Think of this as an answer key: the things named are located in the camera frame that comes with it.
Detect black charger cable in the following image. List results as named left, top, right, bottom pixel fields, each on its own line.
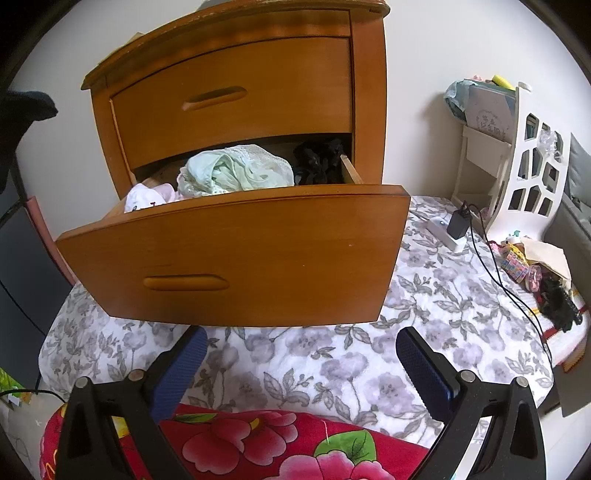
left=462, top=200, right=557, bottom=370

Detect black floor cable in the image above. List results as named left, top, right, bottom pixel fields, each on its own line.
left=0, top=389, right=65, bottom=403

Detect black charger adapter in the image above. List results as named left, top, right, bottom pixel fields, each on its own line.
left=449, top=205, right=469, bottom=240

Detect black lace cloth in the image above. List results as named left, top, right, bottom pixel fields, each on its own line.
left=538, top=277, right=583, bottom=333

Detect grey cushion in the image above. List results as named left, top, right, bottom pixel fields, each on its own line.
left=566, top=134, right=591, bottom=208

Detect beige cloth bag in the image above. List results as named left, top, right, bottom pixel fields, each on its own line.
left=519, top=237, right=573, bottom=282

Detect wooden nightstand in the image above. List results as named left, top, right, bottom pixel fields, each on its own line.
left=81, top=0, right=391, bottom=213

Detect pale green lace underwear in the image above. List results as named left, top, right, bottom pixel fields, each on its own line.
left=177, top=144, right=295, bottom=197

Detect white power strip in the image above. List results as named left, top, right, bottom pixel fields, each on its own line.
left=425, top=217, right=467, bottom=252

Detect teal plastic bag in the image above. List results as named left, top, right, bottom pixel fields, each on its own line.
left=443, top=78, right=476, bottom=125

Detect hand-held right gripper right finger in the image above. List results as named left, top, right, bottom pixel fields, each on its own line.
left=396, top=327, right=548, bottom=480

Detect dark cloth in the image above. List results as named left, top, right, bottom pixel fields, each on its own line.
left=0, top=90, right=58, bottom=192

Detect dark panel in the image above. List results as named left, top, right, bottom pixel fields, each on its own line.
left=0, top=189, right=75, bottom=361

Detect green printed box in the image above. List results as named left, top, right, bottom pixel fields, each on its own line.
left=0, top=367, right=28, bottom=402

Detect black lace underwear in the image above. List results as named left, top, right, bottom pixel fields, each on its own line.
left=293, top=137, right=345, bottom=186

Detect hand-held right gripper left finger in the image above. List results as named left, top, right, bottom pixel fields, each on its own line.
left=55, top=325, right=208, bottom=480

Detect white cutout shelf rack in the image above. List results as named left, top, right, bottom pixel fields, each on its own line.
left=450, top=80, right=566, bottom=232

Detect red floral blanket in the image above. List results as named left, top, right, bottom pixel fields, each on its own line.
left=39, top=401, right=444, bottom=480

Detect white printed underwear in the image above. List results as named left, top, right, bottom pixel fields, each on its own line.
left=124, top=183, right=163, bottom=213

